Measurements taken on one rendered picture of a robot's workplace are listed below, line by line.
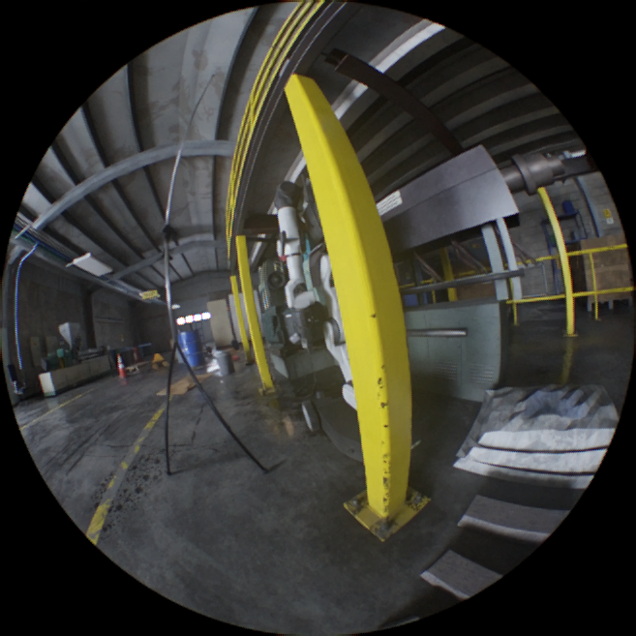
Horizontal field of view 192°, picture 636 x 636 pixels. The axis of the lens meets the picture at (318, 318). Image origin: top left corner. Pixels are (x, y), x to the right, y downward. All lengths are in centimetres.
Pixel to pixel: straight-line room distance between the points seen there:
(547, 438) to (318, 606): 81
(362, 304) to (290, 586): 82
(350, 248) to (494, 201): 102
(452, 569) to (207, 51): 568
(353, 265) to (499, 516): 81
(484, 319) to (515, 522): 95
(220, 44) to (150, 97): 172
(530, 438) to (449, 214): 117
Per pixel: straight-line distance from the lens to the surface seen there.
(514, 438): 80
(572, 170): 312
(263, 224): 212
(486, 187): 128
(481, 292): 405
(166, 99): 550
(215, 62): 502
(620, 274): 457
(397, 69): 131
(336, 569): 75
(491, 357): 122
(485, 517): 74
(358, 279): 34
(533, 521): 79
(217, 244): 1042
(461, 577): 67
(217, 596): 85
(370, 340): 35
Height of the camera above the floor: 73
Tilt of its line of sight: 2 degrees down
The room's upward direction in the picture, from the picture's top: 11 degrees counter-clockwise
